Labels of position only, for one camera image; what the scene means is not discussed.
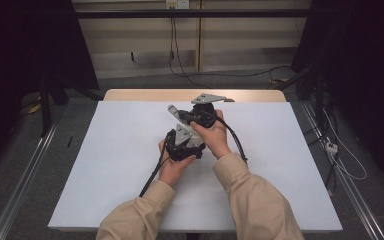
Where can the wooden table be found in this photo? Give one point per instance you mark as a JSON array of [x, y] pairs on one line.
[[146, 95]]

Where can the metal floor rail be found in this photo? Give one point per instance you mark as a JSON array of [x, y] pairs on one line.
[[350, 186], [23, 186]]

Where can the white wall socket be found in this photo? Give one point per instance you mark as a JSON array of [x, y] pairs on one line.
[[177, 4]]

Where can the person's right hand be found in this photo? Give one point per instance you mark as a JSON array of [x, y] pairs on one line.
[[215, 138]]

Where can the black horizontal bar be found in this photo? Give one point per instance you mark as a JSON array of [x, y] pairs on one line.
[[193, 13]]

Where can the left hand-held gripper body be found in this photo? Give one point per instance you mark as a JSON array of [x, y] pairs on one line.
[[181, 136]]

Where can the black metal stand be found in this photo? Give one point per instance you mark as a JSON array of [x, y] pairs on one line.
[[45, 106]]

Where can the wooden wall post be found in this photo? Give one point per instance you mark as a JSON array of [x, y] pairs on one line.
[[198, 40]]

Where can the small black stick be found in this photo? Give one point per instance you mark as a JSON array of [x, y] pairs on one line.
[[69, 141]]

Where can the black curtain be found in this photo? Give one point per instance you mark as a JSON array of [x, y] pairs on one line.
[[26, 60], [360, 66]]

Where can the person's left hand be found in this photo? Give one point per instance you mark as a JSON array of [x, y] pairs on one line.
[[173, 171]]

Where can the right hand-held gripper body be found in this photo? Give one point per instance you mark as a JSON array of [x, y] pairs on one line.
[[206, 110]]

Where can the white power strip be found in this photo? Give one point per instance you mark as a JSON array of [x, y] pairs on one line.
[[331, 147]]

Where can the white board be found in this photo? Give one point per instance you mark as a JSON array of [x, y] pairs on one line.
[[273, 150]]

